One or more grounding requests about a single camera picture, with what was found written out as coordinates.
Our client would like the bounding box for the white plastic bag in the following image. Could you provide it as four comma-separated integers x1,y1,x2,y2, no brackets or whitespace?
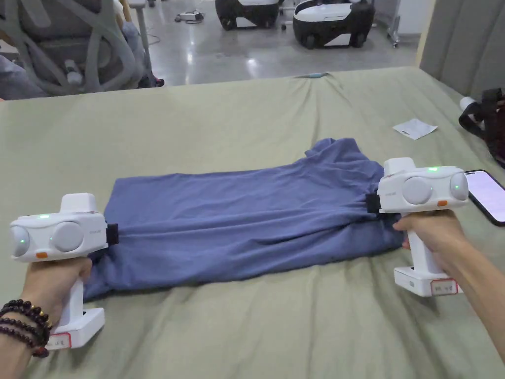
392,118,438,141

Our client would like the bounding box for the person's right forearm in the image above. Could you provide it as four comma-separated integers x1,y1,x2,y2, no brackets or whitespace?
441,245,505,379

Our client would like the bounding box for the smartphone with lit screen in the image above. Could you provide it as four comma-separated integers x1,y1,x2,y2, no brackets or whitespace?
464,169,505,227

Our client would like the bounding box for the grey padded headboard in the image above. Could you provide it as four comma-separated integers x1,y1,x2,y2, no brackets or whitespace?
418,0,505,97

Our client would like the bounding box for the person's left hand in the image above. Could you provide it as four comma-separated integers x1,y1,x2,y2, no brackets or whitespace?
19,258,93,338

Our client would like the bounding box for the bed with pale green sheet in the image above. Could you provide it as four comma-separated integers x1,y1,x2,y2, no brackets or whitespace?
0,66,505,379

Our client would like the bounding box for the dark blue shirt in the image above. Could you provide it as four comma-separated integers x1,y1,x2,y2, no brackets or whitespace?
82,137,408,304

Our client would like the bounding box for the white power strip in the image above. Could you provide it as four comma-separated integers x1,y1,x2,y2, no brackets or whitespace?
175,11,205,24

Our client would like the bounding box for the grey office chair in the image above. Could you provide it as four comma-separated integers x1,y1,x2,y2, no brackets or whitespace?
0,0,147,97

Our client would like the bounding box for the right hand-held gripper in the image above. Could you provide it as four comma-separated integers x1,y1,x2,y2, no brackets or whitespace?
365,157,470,298

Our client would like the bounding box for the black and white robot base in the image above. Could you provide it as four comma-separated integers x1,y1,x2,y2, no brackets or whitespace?
292,0,376,50
215,0,284,31

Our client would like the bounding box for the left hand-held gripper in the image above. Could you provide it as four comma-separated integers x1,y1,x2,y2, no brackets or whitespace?
9,193,119,350

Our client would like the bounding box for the person's left forearm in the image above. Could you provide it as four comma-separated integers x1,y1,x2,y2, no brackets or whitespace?
0,299,54,379

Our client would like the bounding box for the person's right hand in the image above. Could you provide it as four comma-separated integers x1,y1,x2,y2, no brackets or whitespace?
393,208,472,277

